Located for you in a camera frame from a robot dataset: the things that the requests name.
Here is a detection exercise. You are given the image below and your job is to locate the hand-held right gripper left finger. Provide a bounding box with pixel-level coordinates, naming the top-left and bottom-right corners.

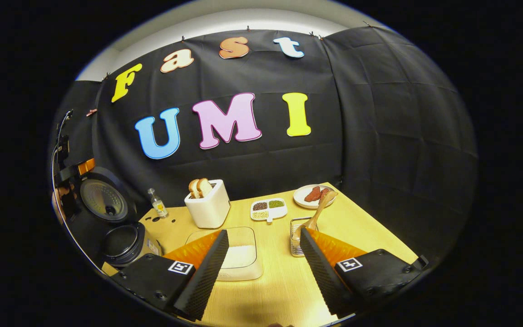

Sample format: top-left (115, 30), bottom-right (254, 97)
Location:
top-left (109, 229), bottom-right (231, 321)

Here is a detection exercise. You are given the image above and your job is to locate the white divided grain dish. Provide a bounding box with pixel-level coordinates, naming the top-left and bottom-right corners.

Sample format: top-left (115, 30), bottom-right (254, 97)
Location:
top-left (250, 197), bottom-right (288, 224)

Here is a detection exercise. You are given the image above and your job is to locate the white rice container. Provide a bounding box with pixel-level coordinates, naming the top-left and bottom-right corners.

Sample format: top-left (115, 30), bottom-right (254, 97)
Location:
top-left (185, 226), bottom-right (264, 282)

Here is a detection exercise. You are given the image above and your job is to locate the wooden spoon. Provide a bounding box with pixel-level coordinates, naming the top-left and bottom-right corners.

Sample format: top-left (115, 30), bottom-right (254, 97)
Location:
top-left (292, 189), bottom-right (339, 241)

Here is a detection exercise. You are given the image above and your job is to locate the clear chopstick holder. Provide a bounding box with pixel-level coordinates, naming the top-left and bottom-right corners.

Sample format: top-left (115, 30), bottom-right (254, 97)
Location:
top-left (289, 217), bottom-right (319, 258)

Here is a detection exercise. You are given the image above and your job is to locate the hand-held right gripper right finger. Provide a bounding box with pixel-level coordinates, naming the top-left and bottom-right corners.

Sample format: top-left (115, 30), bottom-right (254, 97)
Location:
top-left (298, 226), bottom-right (429, 319)

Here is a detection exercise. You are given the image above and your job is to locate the dark blue rice cooker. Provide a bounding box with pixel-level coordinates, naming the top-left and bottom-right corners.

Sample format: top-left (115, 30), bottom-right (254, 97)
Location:
top-left (77, 165), bottom-right (165, 269)

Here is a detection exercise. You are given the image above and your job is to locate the white toaster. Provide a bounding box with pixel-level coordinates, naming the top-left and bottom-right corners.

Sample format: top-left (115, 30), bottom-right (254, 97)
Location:
top-left (184, 178), bottom-right (232, 229)

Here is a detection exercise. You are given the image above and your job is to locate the small glass bottle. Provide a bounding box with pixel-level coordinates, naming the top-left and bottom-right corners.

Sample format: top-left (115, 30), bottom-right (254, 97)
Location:
top-left (147, 188), bottom-right (169, 219)

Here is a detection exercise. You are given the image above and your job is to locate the white round plate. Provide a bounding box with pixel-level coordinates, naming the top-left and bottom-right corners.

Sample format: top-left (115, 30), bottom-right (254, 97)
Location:
top-left (293, 183), bottom-right (337, 210)

